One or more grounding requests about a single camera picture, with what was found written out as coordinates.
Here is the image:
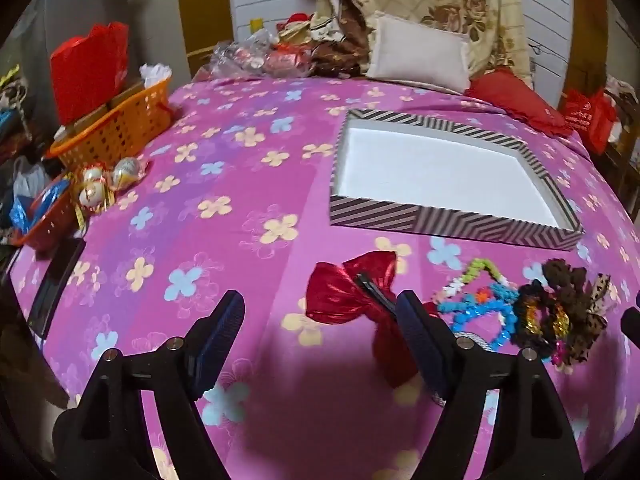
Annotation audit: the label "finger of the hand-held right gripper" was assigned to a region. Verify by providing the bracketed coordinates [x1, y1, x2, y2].
[620, 304, 640, 347]

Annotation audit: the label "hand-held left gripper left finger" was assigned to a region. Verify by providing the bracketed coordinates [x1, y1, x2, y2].
[52, 290, 246, 480]

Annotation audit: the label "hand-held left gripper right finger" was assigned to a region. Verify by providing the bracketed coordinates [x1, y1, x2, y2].
[395, 290, 586, 480]

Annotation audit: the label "leopard print hair bow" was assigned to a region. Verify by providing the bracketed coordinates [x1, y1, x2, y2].
[570, 272, 613, 366]

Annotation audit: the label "silver striped hair ring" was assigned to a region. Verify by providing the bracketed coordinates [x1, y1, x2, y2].
[431, 331, 493, 407]

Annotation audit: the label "brown scrunchie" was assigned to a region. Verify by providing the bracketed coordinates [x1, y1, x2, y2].
[542, 258, 590, 307]

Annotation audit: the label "multicolour bead bracelet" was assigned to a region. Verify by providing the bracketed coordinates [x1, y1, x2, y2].
[440, 258, 511, 301]

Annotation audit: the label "blue bead bracelet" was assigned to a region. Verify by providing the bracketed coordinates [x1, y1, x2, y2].
[437, 282, 518, 356]

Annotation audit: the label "black sequin scrunchie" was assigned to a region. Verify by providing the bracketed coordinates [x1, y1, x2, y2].
[512, 280, 573, 368]

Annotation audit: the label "red shiny bow hair clip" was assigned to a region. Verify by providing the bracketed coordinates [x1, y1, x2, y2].
[305, 254, 426, 388]

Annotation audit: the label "striped shallow cardboard box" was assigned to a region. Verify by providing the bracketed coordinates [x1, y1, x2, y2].
[329, 108, 585, 252]

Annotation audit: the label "pink floral bedsheet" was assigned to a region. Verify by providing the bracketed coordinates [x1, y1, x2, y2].
[10, 76, 640, 480]

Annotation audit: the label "wooden shelf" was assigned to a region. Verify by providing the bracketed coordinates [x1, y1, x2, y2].
[600, 76, 640, 201]

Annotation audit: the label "black flat tablet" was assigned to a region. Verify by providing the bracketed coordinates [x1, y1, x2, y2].
[27, 240, 87, 340]

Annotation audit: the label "red shopping bag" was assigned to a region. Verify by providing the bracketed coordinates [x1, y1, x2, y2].
[560, 89, 619, 156]

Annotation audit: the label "small orange plastic basket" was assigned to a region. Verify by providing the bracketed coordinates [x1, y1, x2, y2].
[12, 172, 86, 253]

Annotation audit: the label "blue foil wrapper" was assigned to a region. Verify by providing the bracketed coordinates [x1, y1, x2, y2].
[10, 185, 69, 229]

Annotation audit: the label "large orange plastic basket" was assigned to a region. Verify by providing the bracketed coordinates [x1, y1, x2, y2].
[49, 76, 173, 168]

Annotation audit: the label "red frilled cushion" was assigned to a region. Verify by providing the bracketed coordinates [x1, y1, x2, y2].
[467, 70, 573, 137]

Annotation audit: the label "white tissue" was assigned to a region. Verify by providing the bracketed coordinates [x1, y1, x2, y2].
[139, 63, 173, 88]

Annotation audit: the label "clear plastic bag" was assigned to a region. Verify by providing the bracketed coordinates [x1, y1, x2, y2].
[209, 30, 281, 79]

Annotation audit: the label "red snack packets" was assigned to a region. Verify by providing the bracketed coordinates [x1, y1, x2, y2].
[262, 45, 314, 79]

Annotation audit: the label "white pillow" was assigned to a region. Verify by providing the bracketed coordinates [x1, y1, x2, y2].
[367, 12, 472, 94]

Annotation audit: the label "brown patterned blanket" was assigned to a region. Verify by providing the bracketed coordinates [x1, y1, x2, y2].
[310, 0, 383, 79]

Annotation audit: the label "red gift bag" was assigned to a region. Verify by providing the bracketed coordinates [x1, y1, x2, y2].
[50, 22, 130, 126]

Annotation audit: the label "red santa toy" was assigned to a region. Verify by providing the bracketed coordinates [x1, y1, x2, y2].
[277, 11, 314, 44]

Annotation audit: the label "wooden door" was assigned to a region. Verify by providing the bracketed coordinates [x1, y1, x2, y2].
[177, 0, 236, 62]

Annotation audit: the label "grey refrigerator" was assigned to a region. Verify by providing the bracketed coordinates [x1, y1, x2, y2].
[30, 0, 132, 68]

